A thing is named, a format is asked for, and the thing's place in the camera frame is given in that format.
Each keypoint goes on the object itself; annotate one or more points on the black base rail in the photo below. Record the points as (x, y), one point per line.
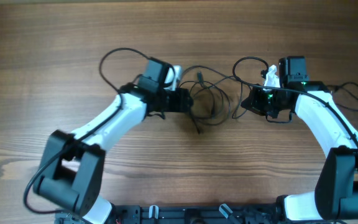
(244, 214)

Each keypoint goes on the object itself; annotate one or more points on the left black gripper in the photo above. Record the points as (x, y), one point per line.
(179, 102)

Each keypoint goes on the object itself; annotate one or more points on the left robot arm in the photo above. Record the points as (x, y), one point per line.
(72, 165)

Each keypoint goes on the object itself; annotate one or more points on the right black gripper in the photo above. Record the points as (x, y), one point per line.
(252, 101)

